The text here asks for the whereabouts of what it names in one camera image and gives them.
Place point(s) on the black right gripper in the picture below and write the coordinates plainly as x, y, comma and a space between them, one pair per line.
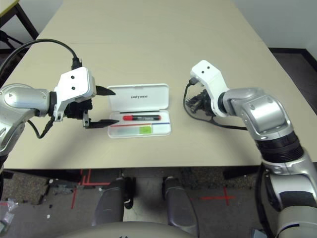
205, 104

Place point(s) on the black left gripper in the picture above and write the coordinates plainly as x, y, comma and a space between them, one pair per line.
76, 109

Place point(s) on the small black silver clip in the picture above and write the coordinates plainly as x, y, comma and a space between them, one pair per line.
189, 101

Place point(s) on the black marker with red cap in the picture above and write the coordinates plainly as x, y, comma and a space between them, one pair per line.
143, 118

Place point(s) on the white plastic pencil case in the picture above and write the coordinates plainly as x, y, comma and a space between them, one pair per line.
153, 101

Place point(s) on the translucent highlighter with green cap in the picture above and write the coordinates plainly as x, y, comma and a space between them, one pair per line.
144, 129

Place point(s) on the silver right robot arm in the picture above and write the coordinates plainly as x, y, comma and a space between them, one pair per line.
260, 111

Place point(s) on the grey robot left leg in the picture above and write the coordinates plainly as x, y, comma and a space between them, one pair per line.
111, 203

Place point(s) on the grey robot leg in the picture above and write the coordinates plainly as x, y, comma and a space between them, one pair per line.
111, 203
178, 205

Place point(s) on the grey robot right leg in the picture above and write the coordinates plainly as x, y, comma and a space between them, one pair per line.
178, 205

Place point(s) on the dark speckled carpet tile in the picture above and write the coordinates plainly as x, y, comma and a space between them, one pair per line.
22, 186

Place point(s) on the black tripod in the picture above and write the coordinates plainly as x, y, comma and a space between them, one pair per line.
6, 37

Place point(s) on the beige robot torso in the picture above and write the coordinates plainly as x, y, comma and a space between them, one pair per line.
123, 231

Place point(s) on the clear plastic bag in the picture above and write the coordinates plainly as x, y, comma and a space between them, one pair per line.
7, 215

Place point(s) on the grey blue box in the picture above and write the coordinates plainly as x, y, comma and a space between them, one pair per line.
258, 233

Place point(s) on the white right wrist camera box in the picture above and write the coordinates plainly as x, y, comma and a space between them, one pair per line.
208, 74

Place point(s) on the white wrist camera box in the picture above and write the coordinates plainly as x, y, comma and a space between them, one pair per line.
208, 74
74, 84

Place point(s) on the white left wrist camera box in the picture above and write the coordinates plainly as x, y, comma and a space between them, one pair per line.
74, 84

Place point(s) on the side table with black frame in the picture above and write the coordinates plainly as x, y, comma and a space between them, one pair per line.
26, 20

